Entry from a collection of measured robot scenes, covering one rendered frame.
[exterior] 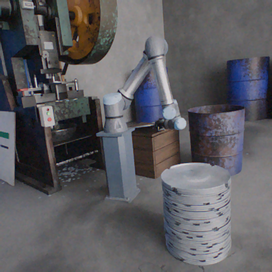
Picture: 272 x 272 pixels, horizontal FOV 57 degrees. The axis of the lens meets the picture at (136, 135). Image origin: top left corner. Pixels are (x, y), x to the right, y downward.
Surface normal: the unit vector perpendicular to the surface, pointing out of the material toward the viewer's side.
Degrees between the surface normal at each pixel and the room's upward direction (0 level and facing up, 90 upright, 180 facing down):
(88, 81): 90
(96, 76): 90
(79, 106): 90
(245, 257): 0
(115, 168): 90
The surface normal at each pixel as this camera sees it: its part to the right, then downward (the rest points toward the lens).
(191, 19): -0.66, 0.23
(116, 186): -0.40, 0.25
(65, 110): 0.74, 0.09
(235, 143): 0.39, 0.22
